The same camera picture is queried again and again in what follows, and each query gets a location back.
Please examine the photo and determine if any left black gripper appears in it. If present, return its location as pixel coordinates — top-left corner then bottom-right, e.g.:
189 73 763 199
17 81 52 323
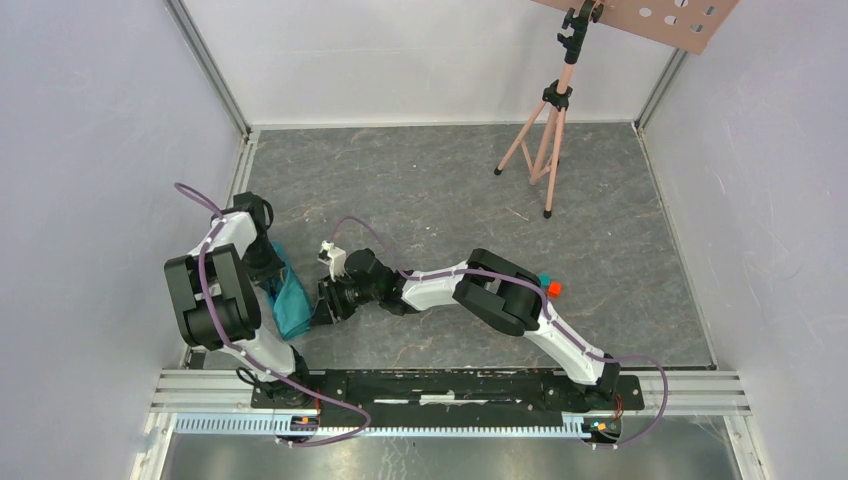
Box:
241 235 286 293

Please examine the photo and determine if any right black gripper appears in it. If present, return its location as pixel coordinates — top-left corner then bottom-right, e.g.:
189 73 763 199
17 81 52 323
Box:
309 271 381 328

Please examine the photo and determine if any teal cloth napkin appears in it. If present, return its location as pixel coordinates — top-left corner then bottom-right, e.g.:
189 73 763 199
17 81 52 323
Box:
260 242 314 341

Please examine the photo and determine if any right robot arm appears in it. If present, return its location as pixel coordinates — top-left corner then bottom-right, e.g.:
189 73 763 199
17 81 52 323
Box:
312 242 621 408

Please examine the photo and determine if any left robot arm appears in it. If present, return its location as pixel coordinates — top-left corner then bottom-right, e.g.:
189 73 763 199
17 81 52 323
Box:
164 183 314 408

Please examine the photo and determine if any teal small cube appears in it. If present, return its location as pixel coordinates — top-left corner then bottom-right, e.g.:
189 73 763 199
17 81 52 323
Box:
538 274 552 289

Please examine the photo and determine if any red small cube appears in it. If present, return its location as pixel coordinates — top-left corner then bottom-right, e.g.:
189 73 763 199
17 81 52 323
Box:
547 281 563 298

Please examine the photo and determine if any pink tripod stand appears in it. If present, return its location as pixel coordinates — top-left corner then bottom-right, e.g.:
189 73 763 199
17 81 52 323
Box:
493 0 605 219

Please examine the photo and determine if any pink perforated board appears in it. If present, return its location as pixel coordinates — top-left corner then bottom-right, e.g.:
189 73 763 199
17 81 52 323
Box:
529 0 742 57

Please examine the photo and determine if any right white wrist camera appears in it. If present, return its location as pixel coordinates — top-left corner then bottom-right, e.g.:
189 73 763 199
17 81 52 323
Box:
317 240 347 281

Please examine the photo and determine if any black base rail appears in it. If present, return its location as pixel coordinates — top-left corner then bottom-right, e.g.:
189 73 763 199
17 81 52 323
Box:
251 369 645 432

